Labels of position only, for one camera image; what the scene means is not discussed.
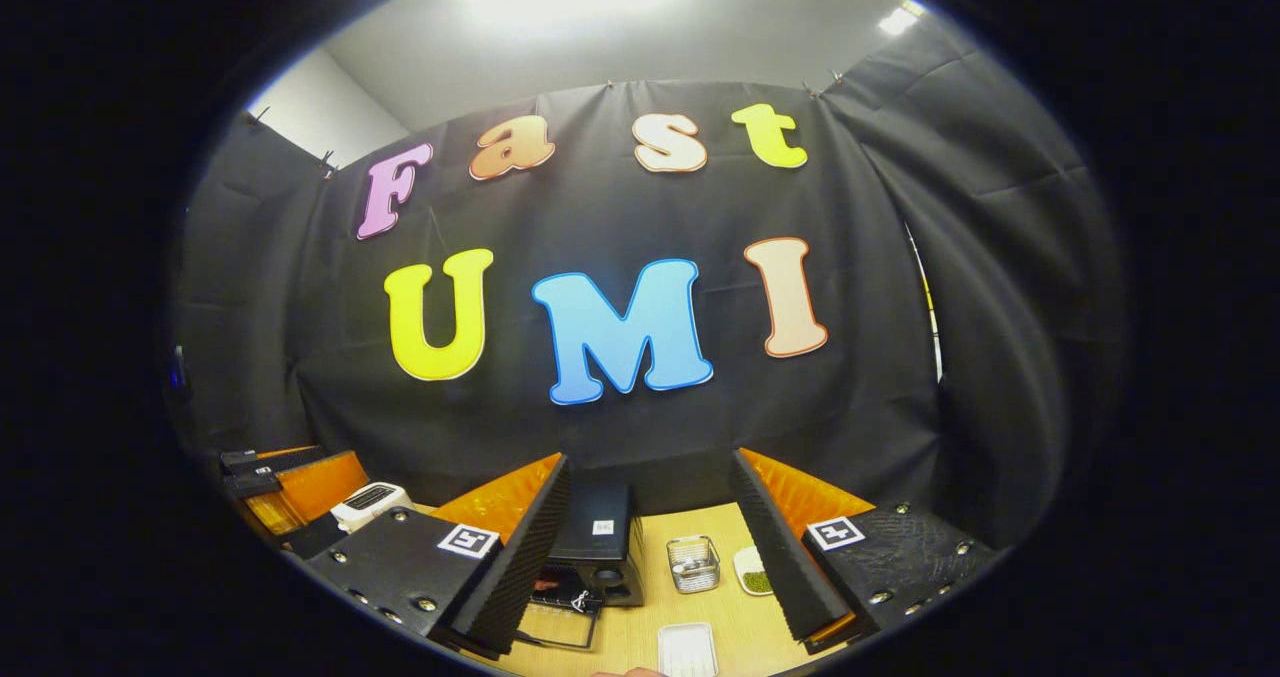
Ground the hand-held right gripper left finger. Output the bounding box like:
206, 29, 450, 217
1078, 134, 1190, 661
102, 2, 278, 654
303, 453, 573, 660

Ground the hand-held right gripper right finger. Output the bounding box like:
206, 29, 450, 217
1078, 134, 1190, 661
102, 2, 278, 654
728, 446, 1003, 655

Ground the black electric oven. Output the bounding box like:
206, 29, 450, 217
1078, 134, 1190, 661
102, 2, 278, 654
514, 482, 647, 652

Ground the white divided plate with beans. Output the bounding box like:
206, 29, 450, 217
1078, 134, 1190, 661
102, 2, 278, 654
732, 544, 777, 597

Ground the white toaster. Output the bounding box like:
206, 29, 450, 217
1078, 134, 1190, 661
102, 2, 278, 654
329, 481, 414, 536

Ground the white rectangular tray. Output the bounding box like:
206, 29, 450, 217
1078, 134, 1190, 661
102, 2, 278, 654
656, 621, 720, 677

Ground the black backdrop cloth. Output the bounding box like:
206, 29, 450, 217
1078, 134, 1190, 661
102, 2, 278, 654
165, 17, 1128, 558

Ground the small ceiling light panel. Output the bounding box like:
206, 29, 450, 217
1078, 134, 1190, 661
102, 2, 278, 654
877, 0, 928, 39

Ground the metal wire basket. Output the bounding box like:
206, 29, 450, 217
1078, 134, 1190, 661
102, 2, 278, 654
666, 534, 722, 595

